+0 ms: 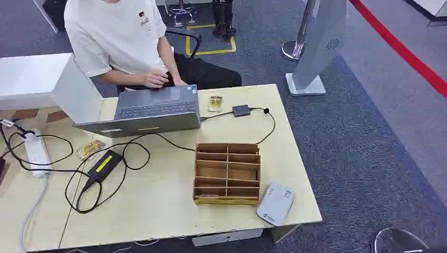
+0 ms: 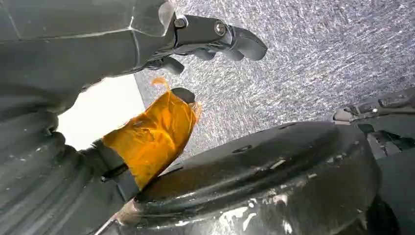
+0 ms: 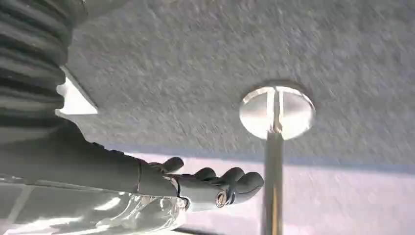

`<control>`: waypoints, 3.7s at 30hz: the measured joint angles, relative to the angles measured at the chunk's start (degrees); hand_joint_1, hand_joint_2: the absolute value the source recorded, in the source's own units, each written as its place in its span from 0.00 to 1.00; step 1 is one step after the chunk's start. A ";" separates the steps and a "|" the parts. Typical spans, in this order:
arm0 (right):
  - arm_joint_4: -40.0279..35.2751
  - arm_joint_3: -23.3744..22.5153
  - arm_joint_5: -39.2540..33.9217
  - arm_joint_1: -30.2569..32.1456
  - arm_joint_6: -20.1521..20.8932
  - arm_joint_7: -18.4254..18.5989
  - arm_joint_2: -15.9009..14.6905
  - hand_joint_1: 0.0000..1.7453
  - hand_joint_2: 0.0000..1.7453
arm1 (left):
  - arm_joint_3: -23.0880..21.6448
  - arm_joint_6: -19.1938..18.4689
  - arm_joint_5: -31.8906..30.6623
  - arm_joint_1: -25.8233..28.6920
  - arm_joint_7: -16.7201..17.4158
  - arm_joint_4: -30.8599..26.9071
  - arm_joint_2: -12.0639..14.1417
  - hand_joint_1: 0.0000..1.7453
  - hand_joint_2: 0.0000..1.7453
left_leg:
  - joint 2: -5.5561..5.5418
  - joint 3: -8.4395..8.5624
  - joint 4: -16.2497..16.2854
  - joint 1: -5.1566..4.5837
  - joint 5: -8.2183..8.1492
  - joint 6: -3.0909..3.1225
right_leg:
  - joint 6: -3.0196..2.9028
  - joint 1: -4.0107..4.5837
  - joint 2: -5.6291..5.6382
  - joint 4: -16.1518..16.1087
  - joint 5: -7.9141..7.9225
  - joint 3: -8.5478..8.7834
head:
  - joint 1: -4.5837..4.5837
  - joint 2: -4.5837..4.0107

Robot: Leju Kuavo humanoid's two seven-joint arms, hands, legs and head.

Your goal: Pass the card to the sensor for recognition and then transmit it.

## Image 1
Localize small black hub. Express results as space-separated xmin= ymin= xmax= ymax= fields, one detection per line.
xmin=231 ymin=104 xmax=252 ymax=118

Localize grey laptop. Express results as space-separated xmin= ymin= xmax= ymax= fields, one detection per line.
xmin=72 ymin=84 xmax=202 ymax=139

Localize wooden divided card box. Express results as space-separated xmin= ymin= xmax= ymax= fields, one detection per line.
xmin=192 ymin=142 xmax=262 ymax=206

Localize person's right hand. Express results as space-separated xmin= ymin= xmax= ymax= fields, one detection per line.
xmin=142 ymin=70 xmax=170 ymax=89

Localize black office chair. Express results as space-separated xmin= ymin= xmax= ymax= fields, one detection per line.
xmin=116 ymin=29 xmax=210 ymax=94

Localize pale grey flat device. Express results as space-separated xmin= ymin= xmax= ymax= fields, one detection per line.
xmin=255 ymin=181 xmax=296 ymax=227

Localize black robot legs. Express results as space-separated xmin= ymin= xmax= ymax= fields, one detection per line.
xmin=212 ymin=0 xmax=237 ymax=38

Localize chrome chair base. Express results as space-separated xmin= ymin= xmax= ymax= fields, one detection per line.
xmin=168 ymin=0 xmax=197 ymax=27

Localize black power adapter yellow label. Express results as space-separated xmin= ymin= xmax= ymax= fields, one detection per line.
xmin=81 ymin=150 xmax=123 ymax=192

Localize silver kiosk stand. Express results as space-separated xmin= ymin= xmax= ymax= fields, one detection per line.
xmin=285 ymin=0 xmax=347 ymax=97

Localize person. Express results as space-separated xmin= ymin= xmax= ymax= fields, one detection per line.
xmin=64 ymin=0 xmax=242 ymax=94

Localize brown tape patch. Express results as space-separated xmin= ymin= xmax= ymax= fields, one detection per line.
xmin=10 ymin=108 xmax=40 ymax=121
xmin=46 ymin=110 xmax=70 ymax=124

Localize white power strip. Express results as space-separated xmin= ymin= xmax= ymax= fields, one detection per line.
xmin=22 ymin=129 xmax=53 ymax=178

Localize white box stand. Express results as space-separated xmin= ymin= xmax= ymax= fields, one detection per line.
xmin=0 ymin=53 xmax=104 ymax=125

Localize white furniture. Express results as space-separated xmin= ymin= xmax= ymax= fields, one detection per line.
xmin=413 ymin=0 xmax=447 ymax=27

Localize black hub cable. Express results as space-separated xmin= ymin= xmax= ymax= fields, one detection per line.
xmin=200 ymin=107 xmax=277 ymax=145

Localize black adapter cable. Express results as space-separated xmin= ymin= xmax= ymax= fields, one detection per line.
xmin=64 ymin=132 xmax=196 ymax=215

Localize white desk bracket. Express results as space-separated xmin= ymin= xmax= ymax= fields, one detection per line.
xmin=191 ymin=228 xmax=264 ymax=248

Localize chrome stanchion post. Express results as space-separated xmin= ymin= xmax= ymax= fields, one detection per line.
xmin=281 ymin=0 xmax=317 ymax=63

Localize black mains cable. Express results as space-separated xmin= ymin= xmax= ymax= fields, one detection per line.
xmin=0 ymin=122 xmax=92 ymax=176

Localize white power strip cable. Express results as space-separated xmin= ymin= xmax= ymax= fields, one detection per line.
xmin=18 ymin=176 xmax=50 ymax=253

